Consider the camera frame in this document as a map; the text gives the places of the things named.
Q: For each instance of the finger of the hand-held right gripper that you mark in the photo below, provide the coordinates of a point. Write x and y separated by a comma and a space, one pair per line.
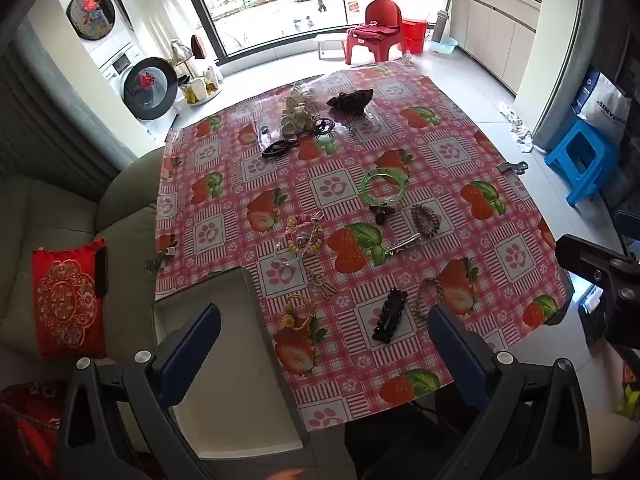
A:
590, 260
629, 221

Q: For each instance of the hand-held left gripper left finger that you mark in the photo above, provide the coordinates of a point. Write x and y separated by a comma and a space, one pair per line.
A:
192, 352

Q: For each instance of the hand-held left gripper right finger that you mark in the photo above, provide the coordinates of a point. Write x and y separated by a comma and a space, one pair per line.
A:
460, 360

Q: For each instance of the grey tray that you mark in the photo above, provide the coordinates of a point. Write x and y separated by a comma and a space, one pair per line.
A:
225, 360

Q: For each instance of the black hair barrette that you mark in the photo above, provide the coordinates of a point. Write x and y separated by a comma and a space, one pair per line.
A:
389, 316

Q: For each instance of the silver hair clip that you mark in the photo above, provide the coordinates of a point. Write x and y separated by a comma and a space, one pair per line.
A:
402, 244

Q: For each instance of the metal keyring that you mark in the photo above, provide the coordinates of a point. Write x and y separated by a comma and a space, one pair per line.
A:
320, 282

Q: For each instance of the blue plastic stool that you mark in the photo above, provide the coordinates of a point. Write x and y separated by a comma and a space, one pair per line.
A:
582, 142

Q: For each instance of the metal binder clip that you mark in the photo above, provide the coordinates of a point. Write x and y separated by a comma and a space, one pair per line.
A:
162, 259
515, 167

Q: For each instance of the white shopping bag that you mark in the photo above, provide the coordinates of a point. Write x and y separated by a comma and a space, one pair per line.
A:
605, 105

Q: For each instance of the red embroidered cushion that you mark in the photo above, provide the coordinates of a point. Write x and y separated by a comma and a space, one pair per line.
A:
67, 300

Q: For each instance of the white floor cloth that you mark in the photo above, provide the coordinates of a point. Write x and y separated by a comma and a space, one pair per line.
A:
519, 132

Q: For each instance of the black hair claw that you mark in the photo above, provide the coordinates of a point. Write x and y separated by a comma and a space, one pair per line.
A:
382, 212

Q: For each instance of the green bangle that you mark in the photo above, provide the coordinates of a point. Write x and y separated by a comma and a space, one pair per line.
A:
367, 187

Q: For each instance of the grey-green sofa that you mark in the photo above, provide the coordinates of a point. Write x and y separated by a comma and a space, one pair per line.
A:
50, 210

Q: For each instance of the strawberry print tablecloth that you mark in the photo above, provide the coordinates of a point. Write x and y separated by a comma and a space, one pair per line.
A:
330, 190

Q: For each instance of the black oval hair clip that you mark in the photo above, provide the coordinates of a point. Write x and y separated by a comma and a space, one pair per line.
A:
275, 149

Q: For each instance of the white cabinet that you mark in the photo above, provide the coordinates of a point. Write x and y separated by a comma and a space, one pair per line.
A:
495, 35

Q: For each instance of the clear plastic clip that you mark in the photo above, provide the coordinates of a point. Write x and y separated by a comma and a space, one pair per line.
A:
264, 133

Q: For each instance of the small metal clip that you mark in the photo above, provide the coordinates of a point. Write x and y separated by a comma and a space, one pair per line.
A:
352, 130

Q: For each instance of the blue basin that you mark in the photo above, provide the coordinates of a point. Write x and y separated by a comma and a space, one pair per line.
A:
442, 46

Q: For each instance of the cream plush hair accessory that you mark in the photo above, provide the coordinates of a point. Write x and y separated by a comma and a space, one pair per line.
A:
295, 112

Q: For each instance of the slipper rack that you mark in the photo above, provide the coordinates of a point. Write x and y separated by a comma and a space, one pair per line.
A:
200, 87

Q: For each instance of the white washing machine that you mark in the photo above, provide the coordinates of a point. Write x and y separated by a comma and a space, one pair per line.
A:
150, 87

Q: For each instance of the brown hair claw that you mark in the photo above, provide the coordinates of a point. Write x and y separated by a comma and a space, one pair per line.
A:
352, 100

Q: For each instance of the red bucket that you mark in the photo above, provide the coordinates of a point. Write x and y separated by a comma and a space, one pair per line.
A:
415, 35

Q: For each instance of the red plastic chair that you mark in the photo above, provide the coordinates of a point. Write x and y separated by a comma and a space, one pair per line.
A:
382, 12

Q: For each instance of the white step stool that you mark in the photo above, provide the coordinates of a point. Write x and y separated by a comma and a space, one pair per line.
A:
330, 39

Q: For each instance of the white dryer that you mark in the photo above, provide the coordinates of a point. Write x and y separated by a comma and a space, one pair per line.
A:
92, 14

